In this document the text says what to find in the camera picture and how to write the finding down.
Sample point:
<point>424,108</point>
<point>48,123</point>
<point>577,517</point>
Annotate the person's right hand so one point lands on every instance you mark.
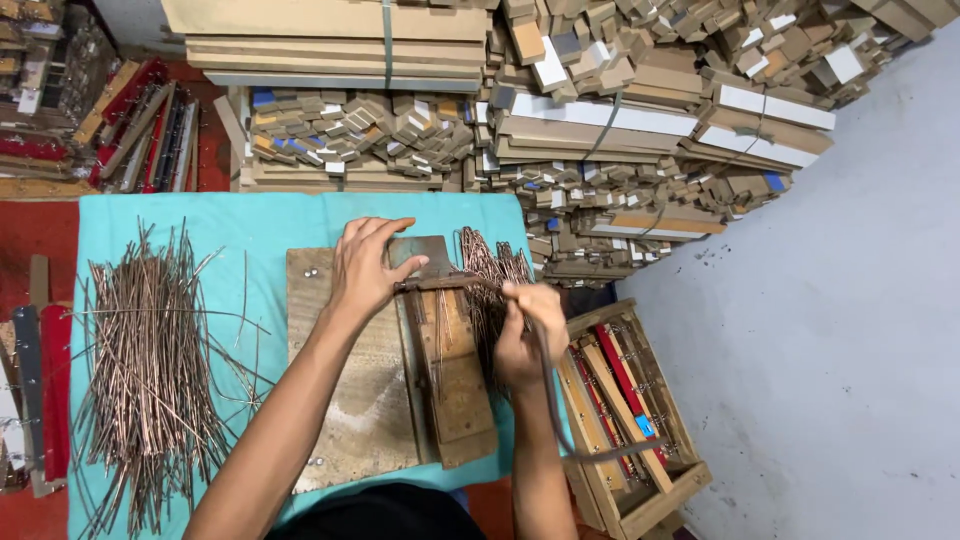
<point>532,337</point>

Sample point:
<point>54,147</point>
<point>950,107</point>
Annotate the person's left hand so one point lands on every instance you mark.
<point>360,270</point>

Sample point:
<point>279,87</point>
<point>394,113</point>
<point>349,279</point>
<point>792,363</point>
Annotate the person's right fingers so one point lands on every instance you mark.
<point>521,294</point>

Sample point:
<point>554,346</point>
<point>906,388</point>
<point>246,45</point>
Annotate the rusty metal jig plate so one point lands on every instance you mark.
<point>424,255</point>

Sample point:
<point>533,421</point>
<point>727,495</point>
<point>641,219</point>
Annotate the wooden jig block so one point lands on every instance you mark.
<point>454,390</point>

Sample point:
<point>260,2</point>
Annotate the wooden crate with frames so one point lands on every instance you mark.
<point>637,450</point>

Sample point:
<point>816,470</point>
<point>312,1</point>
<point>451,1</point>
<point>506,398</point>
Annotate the worn wooden base board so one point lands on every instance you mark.
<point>352,405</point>

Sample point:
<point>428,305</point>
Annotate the large heap of wood offcuts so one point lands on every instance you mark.
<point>660,127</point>

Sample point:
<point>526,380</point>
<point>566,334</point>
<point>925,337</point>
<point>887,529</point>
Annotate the small heap of wood offcuts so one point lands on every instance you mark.
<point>352,131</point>

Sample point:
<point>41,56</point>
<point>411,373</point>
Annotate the teal table cloth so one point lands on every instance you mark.
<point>270,225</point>

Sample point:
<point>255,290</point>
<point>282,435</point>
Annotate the person's black clothing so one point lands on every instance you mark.
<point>375,517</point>

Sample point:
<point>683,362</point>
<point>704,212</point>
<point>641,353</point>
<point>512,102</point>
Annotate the stack of long fibreboard planks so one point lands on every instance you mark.
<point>330,41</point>

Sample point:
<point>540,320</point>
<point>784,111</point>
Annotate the pile of red black strips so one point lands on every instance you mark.
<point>142,127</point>

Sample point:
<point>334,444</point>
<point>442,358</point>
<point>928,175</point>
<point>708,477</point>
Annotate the red and black padded strips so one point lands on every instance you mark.
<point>41,390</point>

